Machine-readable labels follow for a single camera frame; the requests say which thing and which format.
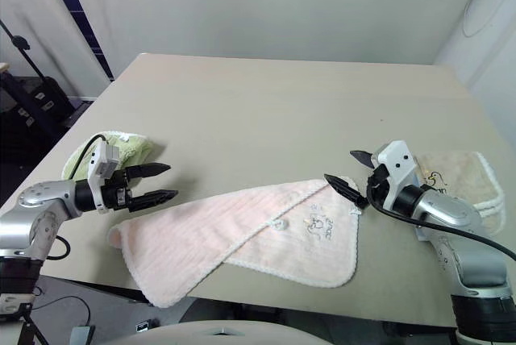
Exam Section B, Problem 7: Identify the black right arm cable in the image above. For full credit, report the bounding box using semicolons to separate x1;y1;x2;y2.
364;177;516;261

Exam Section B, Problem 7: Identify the green folded towel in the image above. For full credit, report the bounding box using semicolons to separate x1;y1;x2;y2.
60;131;160;181

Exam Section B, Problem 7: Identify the grey robot torso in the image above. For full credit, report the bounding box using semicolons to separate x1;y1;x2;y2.
99;318;390;345

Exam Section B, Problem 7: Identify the black tripod stand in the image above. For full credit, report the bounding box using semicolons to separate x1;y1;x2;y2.
0;18;77;141

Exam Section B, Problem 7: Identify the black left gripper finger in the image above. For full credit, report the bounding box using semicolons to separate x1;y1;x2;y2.
124;162;173;181
128;189;180;214

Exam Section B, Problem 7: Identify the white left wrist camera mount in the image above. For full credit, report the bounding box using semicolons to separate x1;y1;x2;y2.
85;141;124;212

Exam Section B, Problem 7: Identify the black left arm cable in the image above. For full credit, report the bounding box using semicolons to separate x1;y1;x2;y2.
67;136;108;181

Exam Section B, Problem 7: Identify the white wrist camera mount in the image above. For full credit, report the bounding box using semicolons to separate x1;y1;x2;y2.
370;139;418;211
85;141;124;212

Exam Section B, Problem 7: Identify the grey foot pedal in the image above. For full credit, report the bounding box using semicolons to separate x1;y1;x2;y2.
69;324;96;345

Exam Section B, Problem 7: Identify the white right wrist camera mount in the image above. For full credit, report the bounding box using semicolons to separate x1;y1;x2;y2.
370;139;418;211

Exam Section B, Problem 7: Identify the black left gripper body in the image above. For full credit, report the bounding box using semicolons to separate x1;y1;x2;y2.
100;168;135;214

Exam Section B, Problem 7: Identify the pink towel with white trim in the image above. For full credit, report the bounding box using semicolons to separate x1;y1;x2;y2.
107;175;361;309

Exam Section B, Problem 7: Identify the beige folded towel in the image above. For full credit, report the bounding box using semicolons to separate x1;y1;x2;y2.
414;151;507;235

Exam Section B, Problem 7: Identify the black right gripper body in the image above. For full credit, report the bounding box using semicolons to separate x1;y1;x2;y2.
364;166;392;202

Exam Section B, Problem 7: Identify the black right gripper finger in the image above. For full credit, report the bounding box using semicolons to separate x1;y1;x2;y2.
349;149;379;170
323;173;369;210

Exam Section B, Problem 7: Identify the black equipment case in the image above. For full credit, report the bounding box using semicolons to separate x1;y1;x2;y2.
0;73;78;141

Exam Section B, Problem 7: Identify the thin black floor cable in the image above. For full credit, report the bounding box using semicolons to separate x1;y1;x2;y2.
31;295;92;328

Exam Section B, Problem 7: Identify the dark blue wall strip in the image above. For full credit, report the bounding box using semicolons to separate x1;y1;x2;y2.
39;0;117;82

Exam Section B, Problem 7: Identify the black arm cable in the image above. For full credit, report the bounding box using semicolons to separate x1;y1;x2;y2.
67;136;108;181
364;177;516;261

